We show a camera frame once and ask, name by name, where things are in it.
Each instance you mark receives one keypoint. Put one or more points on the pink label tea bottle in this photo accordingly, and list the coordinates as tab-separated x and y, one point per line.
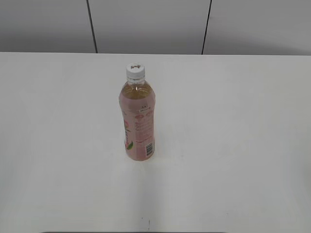
137	102

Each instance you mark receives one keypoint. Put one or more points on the white bottle cap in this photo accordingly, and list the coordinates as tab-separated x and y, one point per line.
135	71

